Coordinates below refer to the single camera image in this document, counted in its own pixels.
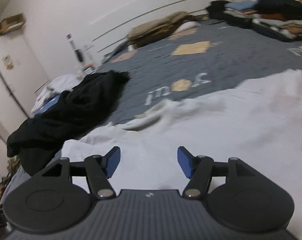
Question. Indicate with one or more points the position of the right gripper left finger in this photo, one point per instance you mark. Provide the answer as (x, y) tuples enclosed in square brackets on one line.
[(99, 169)]

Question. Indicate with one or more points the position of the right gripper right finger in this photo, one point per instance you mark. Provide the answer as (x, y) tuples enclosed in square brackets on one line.
[(198, 169)]

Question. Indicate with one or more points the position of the white t-shirt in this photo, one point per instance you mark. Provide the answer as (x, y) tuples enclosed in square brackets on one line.
[(258, 121)]

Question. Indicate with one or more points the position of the black clothes pile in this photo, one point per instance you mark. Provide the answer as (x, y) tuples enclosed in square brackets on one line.
[(76, 112)]

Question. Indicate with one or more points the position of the stack of folded clothes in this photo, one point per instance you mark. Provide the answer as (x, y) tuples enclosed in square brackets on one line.
[(277, 19)]

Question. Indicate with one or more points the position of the blue patterned pillow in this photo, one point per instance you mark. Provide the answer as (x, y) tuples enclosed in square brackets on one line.
[(48, 104)]

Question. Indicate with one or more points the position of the light grey hoodie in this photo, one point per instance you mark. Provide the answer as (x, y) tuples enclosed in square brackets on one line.
[(57, 86)]

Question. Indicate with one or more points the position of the shoes on rack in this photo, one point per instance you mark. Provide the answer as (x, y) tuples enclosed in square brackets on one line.
[(12, 167)]

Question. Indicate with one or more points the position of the grey quilted bedspread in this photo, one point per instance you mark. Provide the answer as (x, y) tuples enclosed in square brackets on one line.
[(214, 56)]

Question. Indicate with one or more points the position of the white wardrobe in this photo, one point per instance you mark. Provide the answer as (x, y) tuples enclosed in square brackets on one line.
[(22, 78)]

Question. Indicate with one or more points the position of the white bed headboard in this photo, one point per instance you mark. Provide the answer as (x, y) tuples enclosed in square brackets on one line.
[(111, 30)]

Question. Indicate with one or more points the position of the white pillow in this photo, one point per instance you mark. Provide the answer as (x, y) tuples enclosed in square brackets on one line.
[(187, 25)]

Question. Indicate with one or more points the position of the folded brown blanket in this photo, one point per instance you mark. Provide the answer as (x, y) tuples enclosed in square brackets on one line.
[(156, 30)]

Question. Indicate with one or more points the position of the small cardboard box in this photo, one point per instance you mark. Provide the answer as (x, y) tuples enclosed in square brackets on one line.
[(13, 23)]

